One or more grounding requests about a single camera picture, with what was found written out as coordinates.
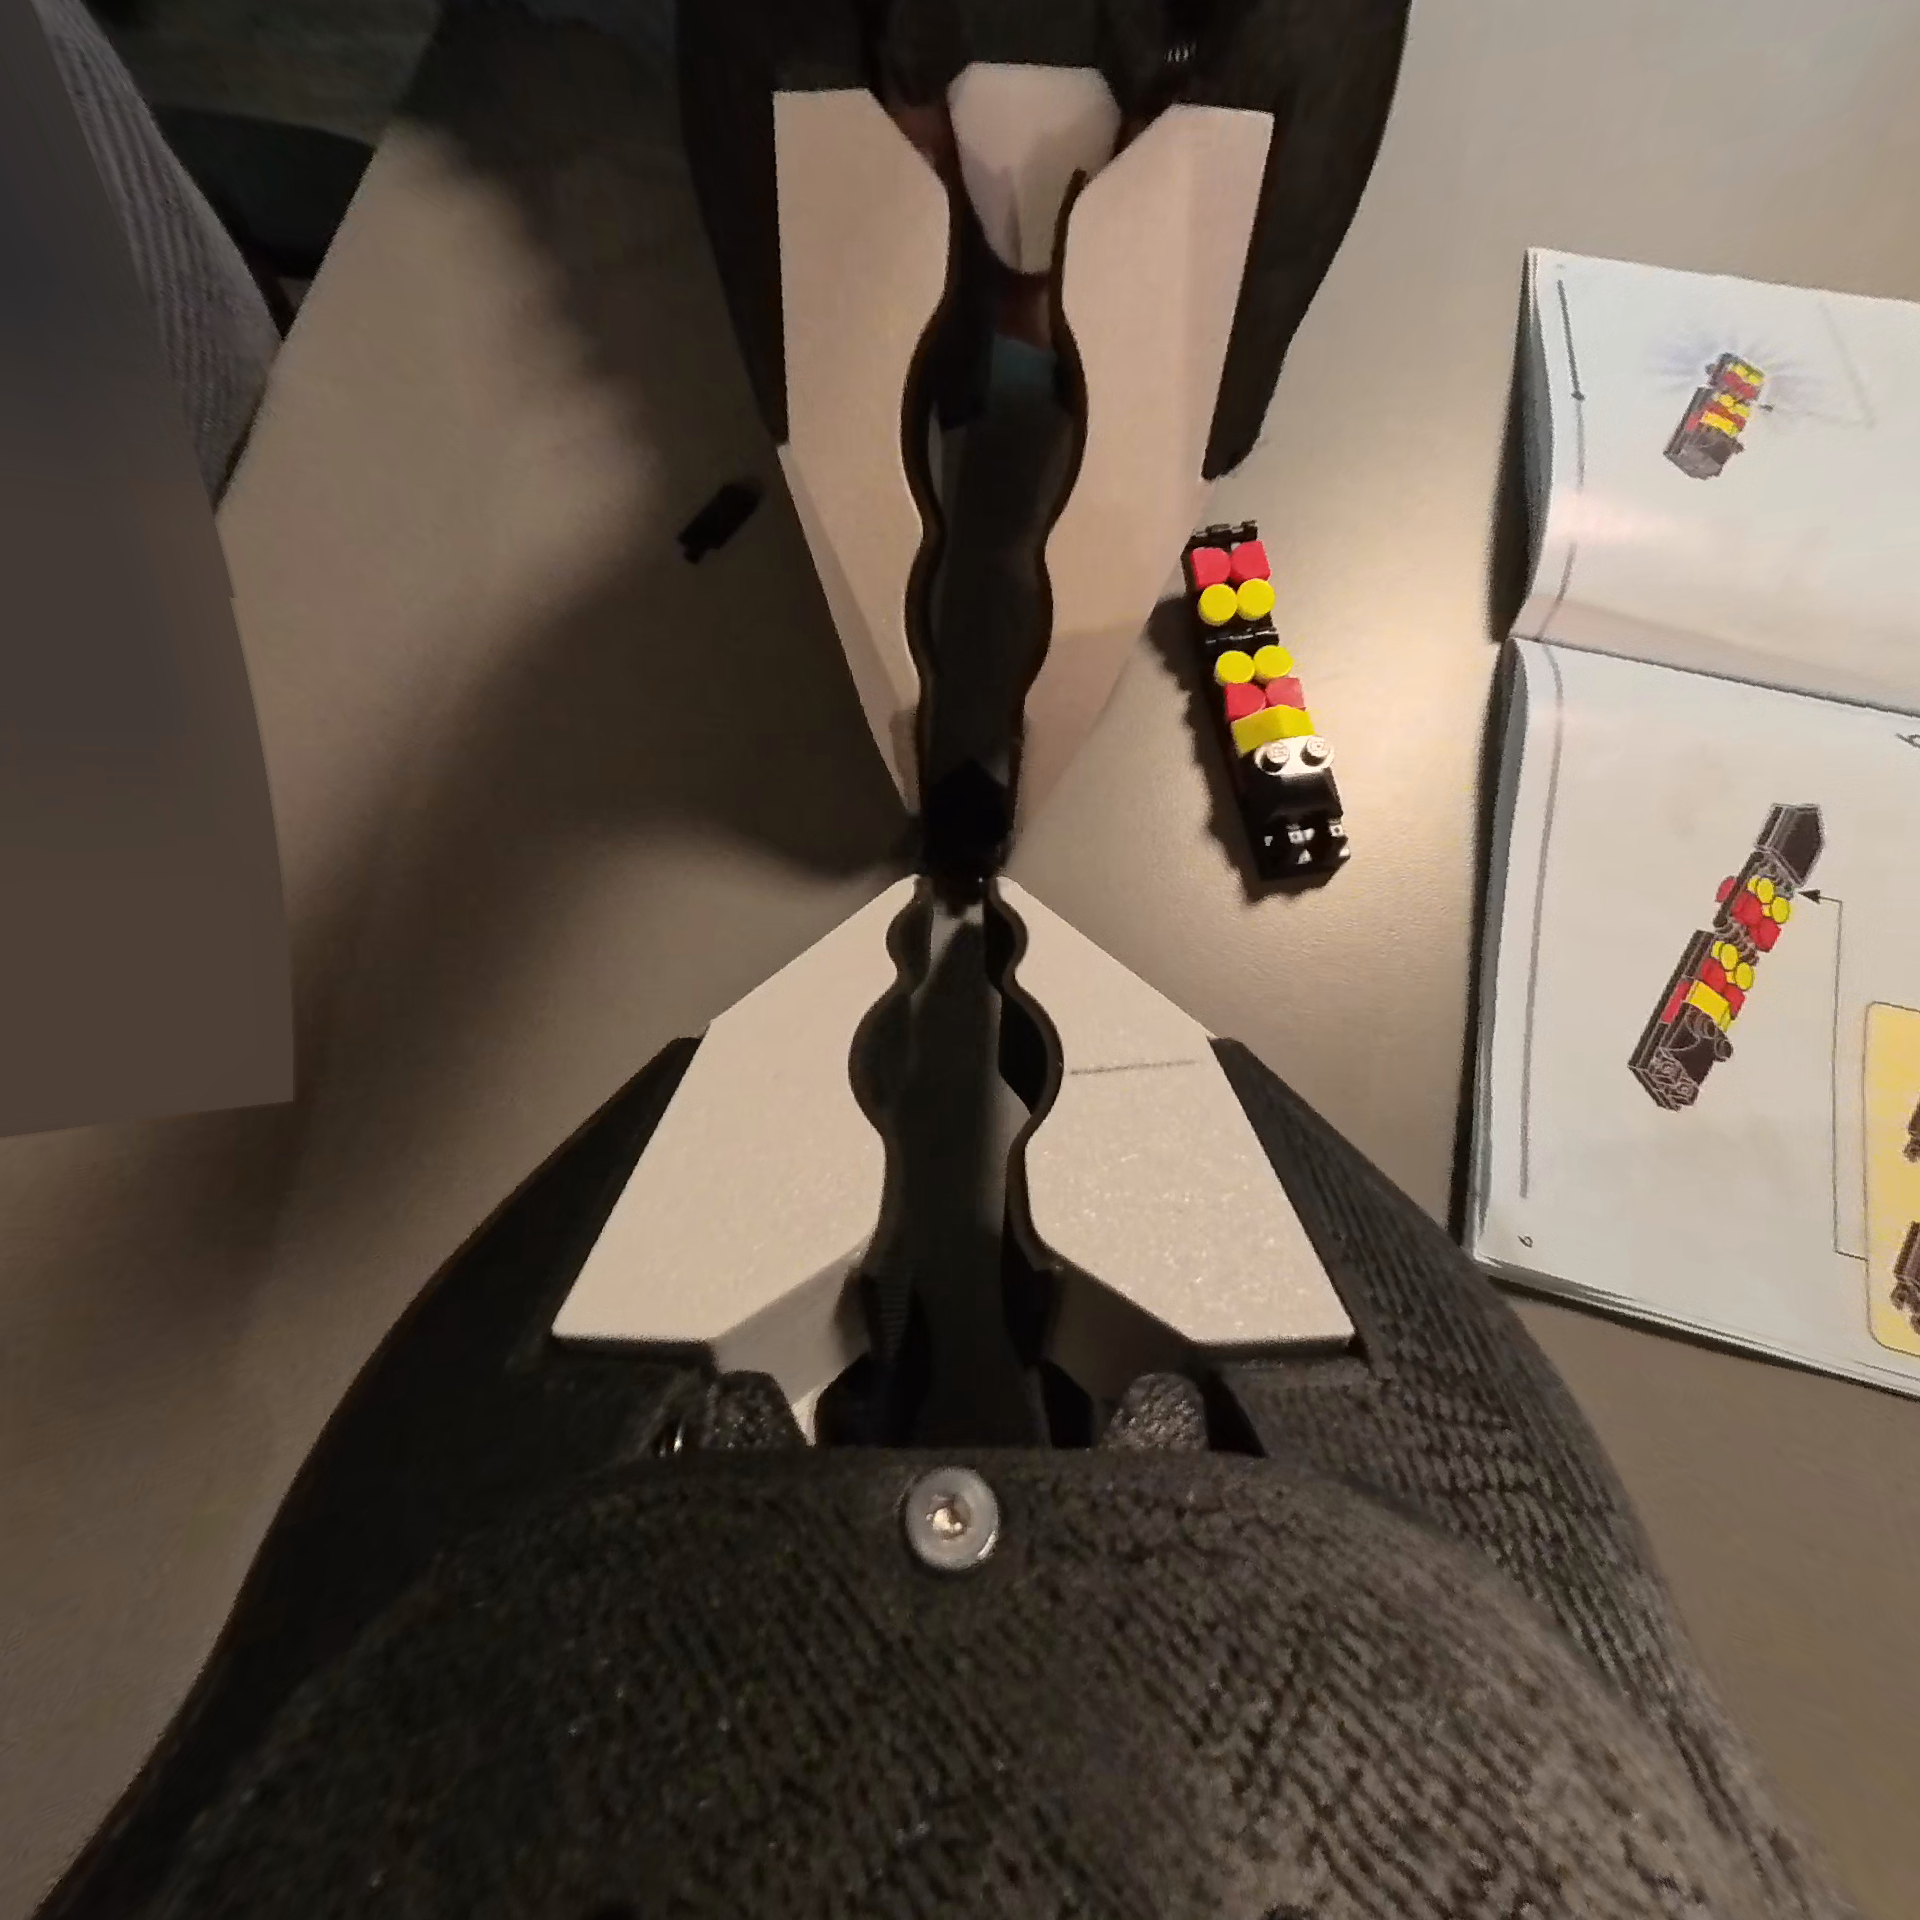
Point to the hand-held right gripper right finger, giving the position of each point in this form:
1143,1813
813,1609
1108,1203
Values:
1186,1201

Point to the lego instruction booklet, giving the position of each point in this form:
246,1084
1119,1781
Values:
1651,823

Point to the black red yellow lego model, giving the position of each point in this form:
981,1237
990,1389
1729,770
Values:
1259,675

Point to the person's grey knit clothing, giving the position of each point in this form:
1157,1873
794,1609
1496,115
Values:
194,302

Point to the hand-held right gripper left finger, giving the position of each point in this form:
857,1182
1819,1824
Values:
736,1201

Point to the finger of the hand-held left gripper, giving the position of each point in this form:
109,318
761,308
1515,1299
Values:
1157,343
840,329

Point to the small wide black lego piece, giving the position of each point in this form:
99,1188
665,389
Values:
961,802

